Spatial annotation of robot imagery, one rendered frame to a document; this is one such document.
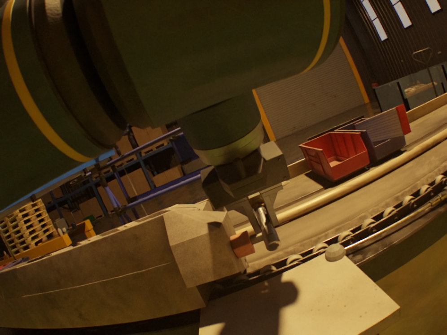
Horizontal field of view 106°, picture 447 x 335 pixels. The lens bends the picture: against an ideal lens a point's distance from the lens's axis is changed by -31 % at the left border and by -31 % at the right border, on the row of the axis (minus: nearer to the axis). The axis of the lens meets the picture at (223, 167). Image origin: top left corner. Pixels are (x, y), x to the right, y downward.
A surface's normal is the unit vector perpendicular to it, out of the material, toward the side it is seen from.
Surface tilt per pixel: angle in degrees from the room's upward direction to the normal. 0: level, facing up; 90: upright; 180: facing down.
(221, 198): 115
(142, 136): 90
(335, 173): 94
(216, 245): 71
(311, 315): 0
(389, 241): 0
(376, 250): 0
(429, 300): 90
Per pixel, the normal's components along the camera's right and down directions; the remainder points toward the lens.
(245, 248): 0.14, 0.52
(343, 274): -0.39, -0.91
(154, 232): -0.10, -0.01
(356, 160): 0.00, 0.22
